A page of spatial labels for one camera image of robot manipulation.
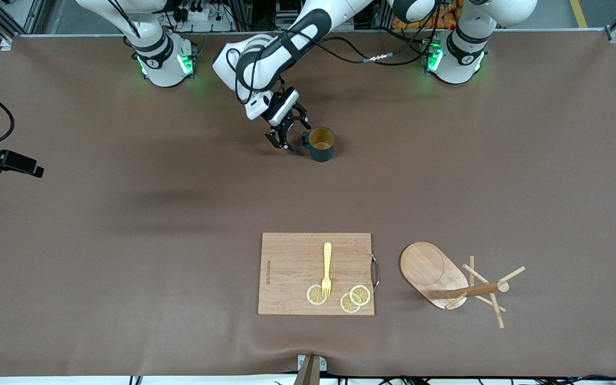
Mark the orange snack bag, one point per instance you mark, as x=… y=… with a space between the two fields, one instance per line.
x=447 y=18

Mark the lemon slice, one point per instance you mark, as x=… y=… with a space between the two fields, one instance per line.
x=361 y=294
x=347 y=305
x=314 y=297

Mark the brown table mat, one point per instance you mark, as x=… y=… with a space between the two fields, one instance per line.
x=179 y=240

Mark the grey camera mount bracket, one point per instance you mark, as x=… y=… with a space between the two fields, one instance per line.
x=310 y=371

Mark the white power strip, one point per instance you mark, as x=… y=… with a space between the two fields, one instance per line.
x=201 y=13

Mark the wooden mug tree rack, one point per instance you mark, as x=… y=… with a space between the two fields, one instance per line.
x=428 y=267

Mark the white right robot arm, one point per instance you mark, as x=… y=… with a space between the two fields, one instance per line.
x=161 y=59

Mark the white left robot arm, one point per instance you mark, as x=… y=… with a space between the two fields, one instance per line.
x=463 y=53

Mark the yellow plastic fork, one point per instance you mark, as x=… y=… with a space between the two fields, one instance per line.
x=328 y=256

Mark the dark teal mug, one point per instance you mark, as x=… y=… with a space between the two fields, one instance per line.
x=321 y=152

